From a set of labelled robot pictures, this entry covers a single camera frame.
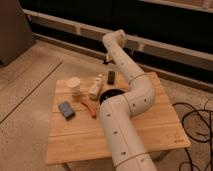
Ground small black eraser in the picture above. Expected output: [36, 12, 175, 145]
[107, 71, 115, 85]

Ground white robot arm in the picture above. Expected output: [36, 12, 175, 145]
[100, 30, 157, 171]

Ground blue eraser block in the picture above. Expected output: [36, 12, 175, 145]
[58, 101, 75, 120]

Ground black bowl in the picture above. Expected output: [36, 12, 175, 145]
[99, 89, 124, 104]

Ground white stacked cups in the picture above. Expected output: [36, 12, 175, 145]
[67, 77, 81, 97]

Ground orange chili pepper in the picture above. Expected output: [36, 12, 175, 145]
[81, 102, 97, 119]

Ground wooden table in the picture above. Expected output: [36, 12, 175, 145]
[46, 72, 191, 164]

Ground black cables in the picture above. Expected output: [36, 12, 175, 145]
[171, 101, 213, 171]

